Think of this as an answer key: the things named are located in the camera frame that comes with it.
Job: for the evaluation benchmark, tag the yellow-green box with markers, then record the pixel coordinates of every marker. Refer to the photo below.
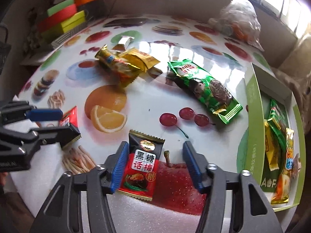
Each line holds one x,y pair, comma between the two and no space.
73,21

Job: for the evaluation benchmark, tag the green cardboard box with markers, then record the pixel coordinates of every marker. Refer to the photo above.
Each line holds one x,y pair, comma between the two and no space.
252,126

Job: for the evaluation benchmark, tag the small silver snack packet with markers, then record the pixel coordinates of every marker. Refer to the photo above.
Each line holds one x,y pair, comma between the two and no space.
155,72

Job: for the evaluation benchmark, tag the black red candy packet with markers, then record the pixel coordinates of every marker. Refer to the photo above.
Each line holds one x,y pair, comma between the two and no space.
141,165

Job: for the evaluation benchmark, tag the black phone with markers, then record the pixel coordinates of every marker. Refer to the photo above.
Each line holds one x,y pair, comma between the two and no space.
126,21

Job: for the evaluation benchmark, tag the yellow gold snack packet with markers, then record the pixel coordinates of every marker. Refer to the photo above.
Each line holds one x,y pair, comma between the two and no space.
271,150
141,58

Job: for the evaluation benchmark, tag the gold colourful snack packet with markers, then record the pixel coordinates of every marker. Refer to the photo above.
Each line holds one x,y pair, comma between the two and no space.
288,155

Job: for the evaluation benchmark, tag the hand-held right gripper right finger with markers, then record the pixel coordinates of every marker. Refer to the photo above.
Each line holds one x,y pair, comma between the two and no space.
192,167

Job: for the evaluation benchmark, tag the beige floral curtain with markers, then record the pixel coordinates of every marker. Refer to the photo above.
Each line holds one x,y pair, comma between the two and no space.
298,77

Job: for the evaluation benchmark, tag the gold snack packet blue logo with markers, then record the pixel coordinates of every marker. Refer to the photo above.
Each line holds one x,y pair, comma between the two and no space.
114,63

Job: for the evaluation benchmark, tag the clear plastic bag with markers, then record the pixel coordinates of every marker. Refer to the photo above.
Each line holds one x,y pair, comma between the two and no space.
238,14

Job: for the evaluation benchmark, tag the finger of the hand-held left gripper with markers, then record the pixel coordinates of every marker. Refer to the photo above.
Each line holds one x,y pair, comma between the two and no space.
46,114
65,133

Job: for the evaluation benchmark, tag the grey striped box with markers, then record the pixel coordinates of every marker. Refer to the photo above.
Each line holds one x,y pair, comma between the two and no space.
68,36

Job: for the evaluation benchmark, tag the red box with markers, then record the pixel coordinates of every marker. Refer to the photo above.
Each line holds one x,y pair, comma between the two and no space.
55,20

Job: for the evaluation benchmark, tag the white foam sheet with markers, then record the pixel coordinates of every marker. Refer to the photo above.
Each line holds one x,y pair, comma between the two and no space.
145,218

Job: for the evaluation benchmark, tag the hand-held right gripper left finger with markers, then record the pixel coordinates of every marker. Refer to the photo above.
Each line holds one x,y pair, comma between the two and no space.
120,167

